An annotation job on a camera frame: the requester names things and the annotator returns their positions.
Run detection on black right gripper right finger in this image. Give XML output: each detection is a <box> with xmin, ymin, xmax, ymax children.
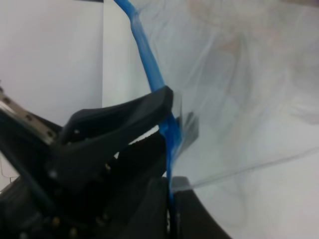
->
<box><xmin>147</xmin><ymin>178</ymin><xmax>230</xmax><ymax>239</ymax></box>

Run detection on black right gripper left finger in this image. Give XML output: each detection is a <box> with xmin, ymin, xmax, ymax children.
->
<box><xmin>47</xmin><ymin>86</ymin><xmax>173</xmax><ymax>179</ymax></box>

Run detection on clear blue-zip plastic bag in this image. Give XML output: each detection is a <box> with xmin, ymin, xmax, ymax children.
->
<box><xmin>117</xmin><ymin>0</ymin><xmax>319</xmax><ymax>239</ymax></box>

